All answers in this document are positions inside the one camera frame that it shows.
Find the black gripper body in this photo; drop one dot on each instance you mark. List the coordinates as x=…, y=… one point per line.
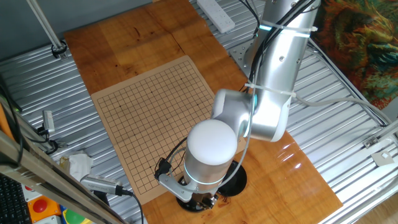
x=205, y=197

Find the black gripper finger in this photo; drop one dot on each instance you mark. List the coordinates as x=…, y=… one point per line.
x=213, y=203
x=203, y=205

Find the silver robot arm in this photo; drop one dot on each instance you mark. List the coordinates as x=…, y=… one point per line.
x=276, y=71

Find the tan paper go board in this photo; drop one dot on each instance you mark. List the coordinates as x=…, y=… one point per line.
x=140, y=102

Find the black bowl of go stones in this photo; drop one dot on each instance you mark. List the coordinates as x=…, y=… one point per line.
x=186, y=208

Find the black bowl lid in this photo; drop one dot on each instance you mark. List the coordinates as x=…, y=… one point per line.
x=237, y=183

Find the glossy wooden mat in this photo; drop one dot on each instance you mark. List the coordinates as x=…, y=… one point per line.
x=264, y=174

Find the crumpled white tissue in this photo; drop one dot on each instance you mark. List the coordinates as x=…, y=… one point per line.
x=79, y=165

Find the yellow box green button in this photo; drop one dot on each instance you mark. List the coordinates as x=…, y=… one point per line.
x=73, y=216

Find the blue packet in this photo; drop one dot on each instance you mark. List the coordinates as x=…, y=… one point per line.
x=63, y=209

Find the white box small button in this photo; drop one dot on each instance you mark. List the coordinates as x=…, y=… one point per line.
x=46, y=220

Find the orange box red button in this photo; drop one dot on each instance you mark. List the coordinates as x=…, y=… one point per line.
x=40, y=206

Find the white plate with hole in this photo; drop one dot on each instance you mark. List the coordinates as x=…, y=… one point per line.
x=377, y=158

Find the white grey box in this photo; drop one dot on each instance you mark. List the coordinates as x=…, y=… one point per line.
x=31, y=193

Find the white power strip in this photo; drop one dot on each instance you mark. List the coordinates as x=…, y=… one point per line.
x=217, y=15

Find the black keyboard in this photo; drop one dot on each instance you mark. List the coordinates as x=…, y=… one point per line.
x=12, y=202

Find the black pole clamp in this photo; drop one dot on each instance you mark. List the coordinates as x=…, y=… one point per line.
x=59, y=49

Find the colourful patterned cloth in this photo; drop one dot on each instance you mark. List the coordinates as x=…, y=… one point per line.
x=357, y=40

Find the silver tripod pole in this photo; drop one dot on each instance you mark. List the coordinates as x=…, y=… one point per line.
x=46, y=26

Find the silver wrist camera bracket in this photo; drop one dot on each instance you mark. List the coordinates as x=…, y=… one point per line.
x=177, y=190

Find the ribbed silver camera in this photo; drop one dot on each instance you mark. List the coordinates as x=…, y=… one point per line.
x=99, y=184

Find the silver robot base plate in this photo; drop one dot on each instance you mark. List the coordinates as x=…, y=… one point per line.
x=237, y=54

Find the aluminium frame beam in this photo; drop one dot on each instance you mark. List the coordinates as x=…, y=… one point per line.
x=46, y=183

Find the small metal bracket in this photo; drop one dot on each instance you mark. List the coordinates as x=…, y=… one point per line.
x=370, y=142

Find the small silver camera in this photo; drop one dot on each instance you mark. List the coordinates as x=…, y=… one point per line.
x=48, y=121

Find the silver camera mount pole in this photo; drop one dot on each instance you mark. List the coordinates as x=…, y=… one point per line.
x=31, y=134

